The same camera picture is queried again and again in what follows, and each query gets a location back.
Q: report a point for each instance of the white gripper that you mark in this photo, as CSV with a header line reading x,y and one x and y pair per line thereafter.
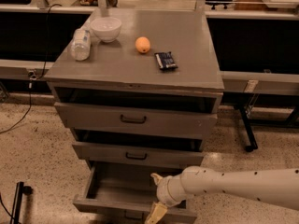
x,y
163,190

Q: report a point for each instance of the grey bottom drawer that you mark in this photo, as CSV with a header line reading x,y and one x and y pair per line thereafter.
x,y
120,190

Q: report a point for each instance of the grey drawer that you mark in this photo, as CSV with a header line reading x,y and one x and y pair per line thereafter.
x,y
120,190
145,156
136,121

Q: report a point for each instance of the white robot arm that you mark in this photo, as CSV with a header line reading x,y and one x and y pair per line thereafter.
x,y
278,187

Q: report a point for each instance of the grey middle drawer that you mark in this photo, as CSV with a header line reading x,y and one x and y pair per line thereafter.
x,y
145,156

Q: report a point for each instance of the grey top drawer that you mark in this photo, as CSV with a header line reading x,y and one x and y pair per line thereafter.
x,y
136,121

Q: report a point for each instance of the grey drawer cabinet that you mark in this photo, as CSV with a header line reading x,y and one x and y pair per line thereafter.
x,y
116,74

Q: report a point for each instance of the black table leg right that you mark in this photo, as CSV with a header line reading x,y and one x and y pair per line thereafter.
x,y
252,141

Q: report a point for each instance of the dark blue snack packet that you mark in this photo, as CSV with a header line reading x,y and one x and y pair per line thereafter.
x,y
165,60

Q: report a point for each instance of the black stand leg left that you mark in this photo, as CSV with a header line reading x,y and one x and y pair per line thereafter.
x,y
20,191

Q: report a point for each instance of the orange fruit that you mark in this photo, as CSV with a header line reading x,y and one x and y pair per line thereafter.
x,y
142,45

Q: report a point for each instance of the clear plastic bottle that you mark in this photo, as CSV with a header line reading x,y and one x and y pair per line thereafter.
x,y
81,45

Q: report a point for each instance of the white bowl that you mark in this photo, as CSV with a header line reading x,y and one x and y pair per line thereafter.
x,y
106,29

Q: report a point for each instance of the grey barrier rail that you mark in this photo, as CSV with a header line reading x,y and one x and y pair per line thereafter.
x,y
19,70

